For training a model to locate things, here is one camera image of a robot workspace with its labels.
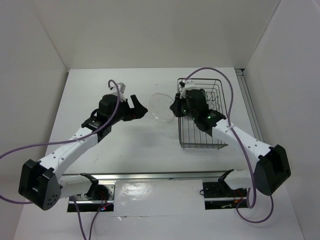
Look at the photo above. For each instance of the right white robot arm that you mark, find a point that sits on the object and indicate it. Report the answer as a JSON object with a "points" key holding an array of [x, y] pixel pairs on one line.
{"points": [[268, 166]]}

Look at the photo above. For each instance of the grey wire dish rack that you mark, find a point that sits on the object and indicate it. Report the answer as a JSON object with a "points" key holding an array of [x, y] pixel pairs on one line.
{"points": [[201, 136]]}

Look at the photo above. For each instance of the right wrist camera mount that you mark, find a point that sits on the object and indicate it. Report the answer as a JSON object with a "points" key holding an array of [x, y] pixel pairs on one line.
{"points": [[186, 85]]}

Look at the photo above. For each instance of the right side aluminium rail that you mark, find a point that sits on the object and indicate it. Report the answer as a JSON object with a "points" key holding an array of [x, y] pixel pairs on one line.
{"points": [[249, 104]]}

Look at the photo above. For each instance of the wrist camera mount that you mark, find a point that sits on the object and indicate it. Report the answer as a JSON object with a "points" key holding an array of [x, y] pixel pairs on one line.
{"points": [[186, 85], [121, 87]]}

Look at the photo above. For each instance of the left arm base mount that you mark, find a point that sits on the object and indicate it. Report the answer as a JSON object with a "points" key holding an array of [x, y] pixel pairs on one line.
{"points": [[103, 199]]}

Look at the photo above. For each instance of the aluminium rail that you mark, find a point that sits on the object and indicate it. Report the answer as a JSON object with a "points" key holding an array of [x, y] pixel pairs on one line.
{"points": [[249, 104], [157, 176]]}

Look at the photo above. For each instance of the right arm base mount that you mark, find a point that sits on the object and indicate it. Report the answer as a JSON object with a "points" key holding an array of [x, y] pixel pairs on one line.
{"points": [[219, 196]]}

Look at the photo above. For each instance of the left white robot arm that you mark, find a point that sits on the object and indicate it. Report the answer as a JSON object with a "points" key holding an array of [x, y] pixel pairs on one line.
{"points": [[41, 181]]}

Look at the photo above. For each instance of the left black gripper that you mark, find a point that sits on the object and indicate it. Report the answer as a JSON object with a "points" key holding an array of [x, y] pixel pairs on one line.
{"points": [[138, 110]]}

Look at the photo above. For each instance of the clear glass square plate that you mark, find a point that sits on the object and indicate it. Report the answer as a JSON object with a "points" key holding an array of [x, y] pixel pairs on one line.
{"points": [[159, 108]]}

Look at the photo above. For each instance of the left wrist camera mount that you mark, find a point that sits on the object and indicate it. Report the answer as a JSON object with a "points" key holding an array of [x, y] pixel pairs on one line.
{"points": [[121, 87]]}

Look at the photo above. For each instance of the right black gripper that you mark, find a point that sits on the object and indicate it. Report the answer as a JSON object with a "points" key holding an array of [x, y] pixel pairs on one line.
{"points": [[176, 106]]}

